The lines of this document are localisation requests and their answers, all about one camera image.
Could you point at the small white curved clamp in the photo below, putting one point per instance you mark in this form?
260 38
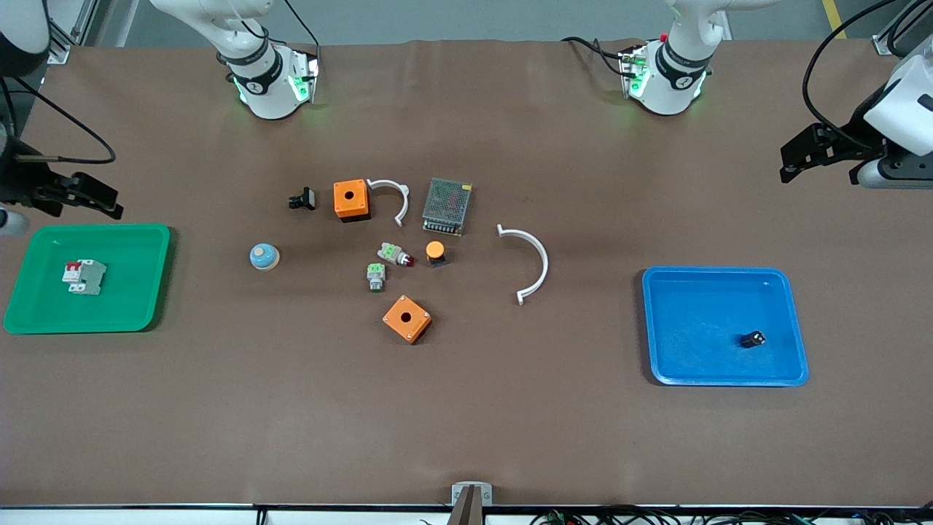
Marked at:
406 198

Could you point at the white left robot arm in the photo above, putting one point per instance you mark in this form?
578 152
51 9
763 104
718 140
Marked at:
674 80

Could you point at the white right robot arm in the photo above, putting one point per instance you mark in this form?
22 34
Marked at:
262 80

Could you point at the blue plastic tray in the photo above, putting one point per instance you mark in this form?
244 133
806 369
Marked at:
707 321

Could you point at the brown table mat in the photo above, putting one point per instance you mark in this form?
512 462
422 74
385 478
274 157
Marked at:
466 408

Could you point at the green push button switch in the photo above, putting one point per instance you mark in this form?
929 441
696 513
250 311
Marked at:
376 275

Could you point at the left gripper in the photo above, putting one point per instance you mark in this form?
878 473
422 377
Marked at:
857 140

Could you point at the blue dome indicator light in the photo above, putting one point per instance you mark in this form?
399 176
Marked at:
264 257

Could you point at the small black capacitor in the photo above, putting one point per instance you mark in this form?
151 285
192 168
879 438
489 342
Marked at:
752 340

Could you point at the large white curved clamp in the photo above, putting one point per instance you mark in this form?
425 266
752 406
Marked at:
544 264

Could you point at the green plastic tray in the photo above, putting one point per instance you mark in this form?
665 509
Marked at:
131 292

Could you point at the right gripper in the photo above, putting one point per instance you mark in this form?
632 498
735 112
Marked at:
20 184

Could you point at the metal table edge bracket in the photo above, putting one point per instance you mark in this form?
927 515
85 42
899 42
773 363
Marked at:
471 496

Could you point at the red push button switch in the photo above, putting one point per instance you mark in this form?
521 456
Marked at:
392 253

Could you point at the orange button enclosure box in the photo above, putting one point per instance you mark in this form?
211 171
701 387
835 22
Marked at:
357 208
419 321

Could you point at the black rocker switch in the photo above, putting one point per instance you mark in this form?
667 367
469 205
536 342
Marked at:
306 198

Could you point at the metal mesh power supply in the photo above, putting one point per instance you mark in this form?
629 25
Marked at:
446 204

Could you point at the white red circuit breaker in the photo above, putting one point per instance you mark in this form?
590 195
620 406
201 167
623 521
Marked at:
87 278

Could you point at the orange black buzzer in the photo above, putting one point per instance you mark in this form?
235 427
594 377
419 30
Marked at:
435 250

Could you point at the aluminium frame profile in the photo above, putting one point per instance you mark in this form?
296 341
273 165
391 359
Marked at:
58 51
885 44

